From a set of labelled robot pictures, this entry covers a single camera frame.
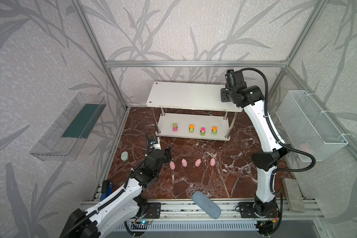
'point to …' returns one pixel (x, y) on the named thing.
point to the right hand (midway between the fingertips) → (228, 88)
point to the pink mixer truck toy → (203, 131)
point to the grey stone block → (294, 196)
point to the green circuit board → (142, 222)
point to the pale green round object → (124, 155)
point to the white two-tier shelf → (191, 110)
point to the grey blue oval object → (207, 205)
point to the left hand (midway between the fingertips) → (168, 143)
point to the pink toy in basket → (304, 147)
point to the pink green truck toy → (175, 128)
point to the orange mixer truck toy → (191, 128)
